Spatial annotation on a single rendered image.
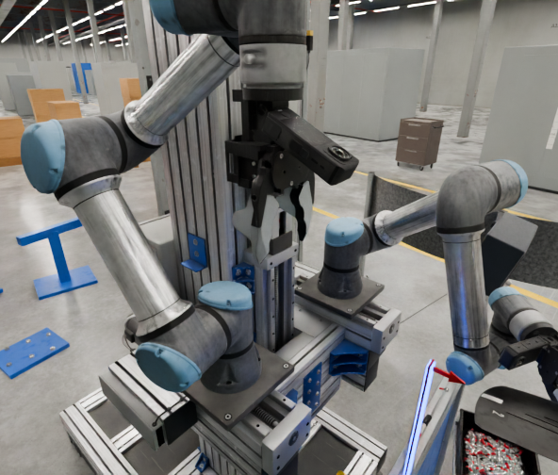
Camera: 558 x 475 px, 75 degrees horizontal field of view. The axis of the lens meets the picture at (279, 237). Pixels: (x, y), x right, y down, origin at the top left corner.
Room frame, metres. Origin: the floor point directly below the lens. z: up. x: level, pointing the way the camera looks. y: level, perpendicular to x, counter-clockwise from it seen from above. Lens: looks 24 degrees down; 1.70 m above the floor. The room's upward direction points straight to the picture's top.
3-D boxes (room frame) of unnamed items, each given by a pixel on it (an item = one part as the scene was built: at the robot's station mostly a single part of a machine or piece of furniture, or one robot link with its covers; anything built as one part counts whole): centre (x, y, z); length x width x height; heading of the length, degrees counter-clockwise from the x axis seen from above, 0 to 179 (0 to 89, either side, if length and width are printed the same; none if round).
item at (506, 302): (0.73, -0.56, 1.18); 0.11 x 0.08 x 0.09; 177
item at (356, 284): (1.06, -0.20, 1.09); 0.15 x 0.15 x 0.10
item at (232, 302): (0.67, 0.12, 1.20); 0.13 x 0.12 x 0.14; 150
